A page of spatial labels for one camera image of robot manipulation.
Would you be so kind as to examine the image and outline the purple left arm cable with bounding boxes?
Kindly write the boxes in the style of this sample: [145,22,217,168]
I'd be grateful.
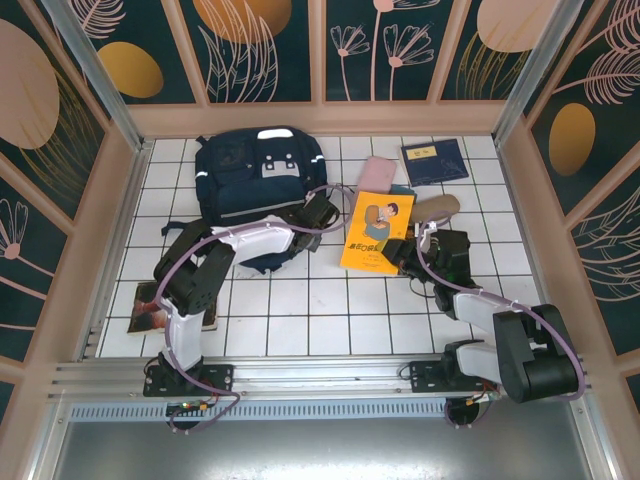
[154,183,354,436]

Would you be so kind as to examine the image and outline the leaf sprig wall panel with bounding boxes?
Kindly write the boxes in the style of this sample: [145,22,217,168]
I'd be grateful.
[569,149,640,356]

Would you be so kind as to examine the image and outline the Three Days to See book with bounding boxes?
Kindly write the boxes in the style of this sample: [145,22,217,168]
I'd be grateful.
[127,281,220,334]

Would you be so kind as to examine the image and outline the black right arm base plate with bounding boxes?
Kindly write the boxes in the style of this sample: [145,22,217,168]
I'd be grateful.
[409,358,500,396]

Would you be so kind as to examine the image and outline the feather and oval wall panel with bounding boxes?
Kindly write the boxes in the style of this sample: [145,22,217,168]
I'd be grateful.
[524,0,640,216]

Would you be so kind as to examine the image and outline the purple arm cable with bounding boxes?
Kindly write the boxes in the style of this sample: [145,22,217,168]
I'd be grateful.
[154,183,354,436]
[414,210,586,436]

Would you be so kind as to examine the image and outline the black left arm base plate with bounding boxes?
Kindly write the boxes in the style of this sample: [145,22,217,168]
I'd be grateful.
[143,363,235,397]

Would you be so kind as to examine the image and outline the yellow oval wall panel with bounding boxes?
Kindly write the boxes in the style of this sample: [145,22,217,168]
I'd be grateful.
[74,0,199,106]

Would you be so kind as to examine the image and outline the navy book with flower drawing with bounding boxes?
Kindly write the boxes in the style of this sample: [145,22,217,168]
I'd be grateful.
[398,138,470,188]

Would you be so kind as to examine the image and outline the leaf outline wall panel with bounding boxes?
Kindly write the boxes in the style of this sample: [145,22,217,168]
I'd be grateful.
[179,0,314,105]

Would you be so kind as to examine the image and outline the circle and gold lines panel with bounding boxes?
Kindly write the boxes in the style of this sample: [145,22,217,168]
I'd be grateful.
[439,0,551,101]

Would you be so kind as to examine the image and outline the large circle wall panel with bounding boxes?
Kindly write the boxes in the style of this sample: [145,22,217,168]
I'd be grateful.
[0,0,109,221]

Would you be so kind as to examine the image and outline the grey metal sheet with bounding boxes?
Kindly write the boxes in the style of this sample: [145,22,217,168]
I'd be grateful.
[52,418,609,480]

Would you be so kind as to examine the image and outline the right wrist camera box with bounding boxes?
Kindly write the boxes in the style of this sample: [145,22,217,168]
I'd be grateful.
[432,228,472,284]

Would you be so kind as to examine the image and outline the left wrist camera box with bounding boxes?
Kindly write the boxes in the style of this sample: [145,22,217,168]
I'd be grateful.
[303,193,340,229]

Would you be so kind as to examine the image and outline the small circuit board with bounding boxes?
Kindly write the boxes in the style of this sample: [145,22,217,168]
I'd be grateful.
[167,399,211,414]

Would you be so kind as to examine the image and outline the aluminium corner post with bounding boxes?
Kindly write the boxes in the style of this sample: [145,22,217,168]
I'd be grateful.
[42,0,154,156]
[492,0,584,144]

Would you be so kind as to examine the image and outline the aluminium side rail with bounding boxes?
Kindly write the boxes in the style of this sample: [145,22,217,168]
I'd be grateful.
[494,139,566,351]
[74,142,154,359]

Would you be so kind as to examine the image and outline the navy student backpack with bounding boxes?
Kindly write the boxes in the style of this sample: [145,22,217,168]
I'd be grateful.
[160,125,329,275]

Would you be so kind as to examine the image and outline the yellow cartoon cover book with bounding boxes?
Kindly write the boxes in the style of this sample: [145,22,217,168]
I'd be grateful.
[340,190,417,275]

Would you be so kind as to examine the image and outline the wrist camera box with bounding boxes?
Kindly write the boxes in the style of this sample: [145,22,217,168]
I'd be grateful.
[303,193,340,229]
[432,228,472,284]

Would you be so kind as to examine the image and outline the two flowers wall panel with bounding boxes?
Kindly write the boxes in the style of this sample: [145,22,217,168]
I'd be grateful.
[324,0,436,104]

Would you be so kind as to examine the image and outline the pink pencil case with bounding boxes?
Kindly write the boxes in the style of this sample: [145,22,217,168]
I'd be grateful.
[359,155,399,194]

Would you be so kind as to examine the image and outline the beige fabric pencil case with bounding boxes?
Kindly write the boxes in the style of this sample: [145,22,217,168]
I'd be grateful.
[410,194,461,221]

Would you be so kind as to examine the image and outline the flower outline wall panel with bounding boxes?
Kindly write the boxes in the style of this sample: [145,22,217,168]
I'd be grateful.
[0,174,69,364]

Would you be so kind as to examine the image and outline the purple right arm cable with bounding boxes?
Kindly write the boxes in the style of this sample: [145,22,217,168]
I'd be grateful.
[414,210,586,436]

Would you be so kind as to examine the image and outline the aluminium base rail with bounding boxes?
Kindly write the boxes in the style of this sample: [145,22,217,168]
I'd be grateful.
[47,352,599,401]

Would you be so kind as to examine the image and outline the grey slotted cable duct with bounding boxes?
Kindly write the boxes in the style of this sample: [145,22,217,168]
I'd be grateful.
[69,402,576,421]

